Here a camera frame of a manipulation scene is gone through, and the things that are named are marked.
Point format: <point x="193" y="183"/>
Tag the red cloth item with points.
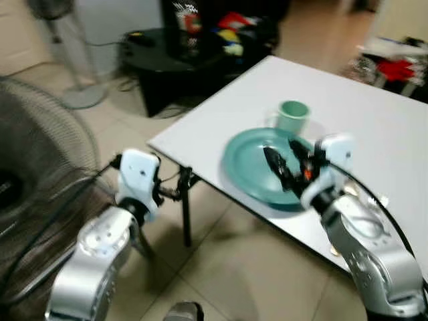
<point x="396" y="69"/>

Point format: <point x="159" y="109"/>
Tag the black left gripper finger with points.
<point x="175" y="194"/>
<point x="182" y="180"/>

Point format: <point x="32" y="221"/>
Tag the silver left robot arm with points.
<point x="93" y="261"/>

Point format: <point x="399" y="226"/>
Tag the black table leg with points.
<point x="186" y="214"/>

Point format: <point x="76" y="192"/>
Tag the grey standing fan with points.
<point x="83" y="97"/>

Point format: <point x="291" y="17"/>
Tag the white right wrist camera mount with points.
<point x="332" y="167"/>

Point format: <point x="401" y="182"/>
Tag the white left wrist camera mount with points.
<point x="138" y="177"/>

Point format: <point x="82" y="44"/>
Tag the black printed box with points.
<point x="184" y="30"/>

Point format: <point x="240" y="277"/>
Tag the teal round plate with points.
<point x="247" y="164"/>

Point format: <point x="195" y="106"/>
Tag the white flat box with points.
<point x="394" y="47"/>

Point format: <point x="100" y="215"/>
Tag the teal plastic cup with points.
<point x="291" y="117"/>

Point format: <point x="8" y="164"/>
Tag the black low table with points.
<point x="154" y="73"/>

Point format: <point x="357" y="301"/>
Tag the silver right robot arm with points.
<point x="371" y="261"/>

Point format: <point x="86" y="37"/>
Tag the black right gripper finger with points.
<point x="275" y="166"/>
<point x="298" y="151"/>

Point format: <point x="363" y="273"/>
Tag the red and yellow toy pile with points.
<point x="231" y="33"/>

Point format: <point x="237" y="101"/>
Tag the small black device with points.
<point x="140" y="39"/>

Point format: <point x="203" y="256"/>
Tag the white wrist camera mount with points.
<point x="332" y="167"/>
<point x="138" y="177"/>

